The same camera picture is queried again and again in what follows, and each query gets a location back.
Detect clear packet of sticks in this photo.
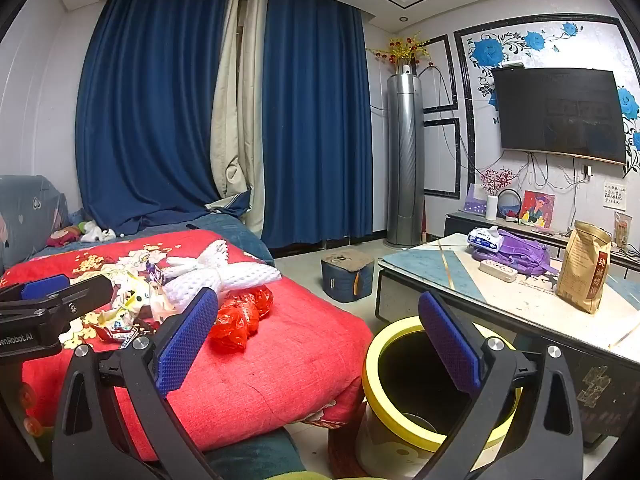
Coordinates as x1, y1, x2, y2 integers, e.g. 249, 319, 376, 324
614, 211, 633, 248

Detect colourful portrait painting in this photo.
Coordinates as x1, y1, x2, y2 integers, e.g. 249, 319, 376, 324
519, 191, 556, 229

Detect silver tower air conditioner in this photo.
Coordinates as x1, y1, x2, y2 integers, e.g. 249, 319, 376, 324
385, 71, 426, 248

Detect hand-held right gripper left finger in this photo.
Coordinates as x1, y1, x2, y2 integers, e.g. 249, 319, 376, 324
51, 286, 221, 480

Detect blue bed sheet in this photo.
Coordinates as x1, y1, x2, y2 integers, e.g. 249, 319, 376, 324
35, 210, 276, 266

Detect yellow artificial flowers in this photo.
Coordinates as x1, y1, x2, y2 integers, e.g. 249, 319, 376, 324
367, 32, 431, 68

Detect marble pattern coffee table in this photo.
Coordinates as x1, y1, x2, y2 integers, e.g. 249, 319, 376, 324
375, 232, 640, 448

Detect purple backpack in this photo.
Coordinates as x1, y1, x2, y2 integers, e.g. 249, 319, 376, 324
472, 230, 558, 276

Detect grey heart print sofa cover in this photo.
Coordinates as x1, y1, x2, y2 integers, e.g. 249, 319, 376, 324
0, 175, 68, 271

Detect red plastic bag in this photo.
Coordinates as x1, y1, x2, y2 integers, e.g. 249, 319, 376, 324
207, 285, 275, 352

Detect brown paper bag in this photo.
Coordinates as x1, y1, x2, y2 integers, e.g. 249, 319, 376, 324
556, 220, 613, 315

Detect white plastic bag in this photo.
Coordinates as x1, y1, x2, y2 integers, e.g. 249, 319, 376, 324
115, 270, 177, 323

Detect white vase with pink flowers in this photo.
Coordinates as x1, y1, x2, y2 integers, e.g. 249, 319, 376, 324
480, 167, 516, 222

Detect round ring ornament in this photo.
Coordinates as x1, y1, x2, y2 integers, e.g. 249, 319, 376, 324
497, 188, 523, 222

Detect yellow rimmed trash can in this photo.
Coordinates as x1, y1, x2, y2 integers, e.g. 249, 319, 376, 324
356, 316, 523, 480

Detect blue square stool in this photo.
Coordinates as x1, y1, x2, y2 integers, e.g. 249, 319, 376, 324
321, 248, 376, 303

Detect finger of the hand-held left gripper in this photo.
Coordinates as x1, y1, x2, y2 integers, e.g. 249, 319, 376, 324
27, 275, 115, 333
0, 274, 71, 305

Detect white power strip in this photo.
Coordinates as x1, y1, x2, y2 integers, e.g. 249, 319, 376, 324
479, 259, 518, 282

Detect black wall television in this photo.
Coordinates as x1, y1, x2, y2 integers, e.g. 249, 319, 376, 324
492, 66, 628, 166

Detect white wall notice paper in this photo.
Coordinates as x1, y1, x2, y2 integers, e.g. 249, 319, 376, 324
602, 182, 628, 211

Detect blue flower wall decal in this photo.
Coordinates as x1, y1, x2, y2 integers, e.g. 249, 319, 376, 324
467, 21, 640, 176

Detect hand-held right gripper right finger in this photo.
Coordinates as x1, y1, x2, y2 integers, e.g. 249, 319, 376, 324
412, 290, 586, 480

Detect red green plush toy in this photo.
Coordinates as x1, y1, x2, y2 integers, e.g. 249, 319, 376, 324
47, 227, 83, 248

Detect red floral blanket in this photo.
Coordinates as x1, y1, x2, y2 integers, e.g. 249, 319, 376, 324
0, 230, 375, 461

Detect white foam net wrap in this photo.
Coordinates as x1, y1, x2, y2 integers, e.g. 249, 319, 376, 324
162, 239, 282, 311

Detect dark television stand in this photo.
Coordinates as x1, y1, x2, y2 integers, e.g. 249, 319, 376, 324
444, 211, 640, 273

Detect dark teal cloth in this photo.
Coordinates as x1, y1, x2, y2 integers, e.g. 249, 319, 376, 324
205, 430, 306, 480

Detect beige curtain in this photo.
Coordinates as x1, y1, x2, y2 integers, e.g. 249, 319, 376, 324
210, 0, 271, 236

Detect purple foil wrapper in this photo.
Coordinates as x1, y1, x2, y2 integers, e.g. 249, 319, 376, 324
142, 255, 166, 281

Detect white plush toy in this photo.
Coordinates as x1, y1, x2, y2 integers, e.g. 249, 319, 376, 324
80, 220, 117, 243

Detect blue curtain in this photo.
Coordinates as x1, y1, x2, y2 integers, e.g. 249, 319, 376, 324
260, 0, 373, 250
75, 0, 251, 236

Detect blue white tissue pack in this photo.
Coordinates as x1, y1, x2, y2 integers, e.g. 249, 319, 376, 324
467, 226, 505, 252

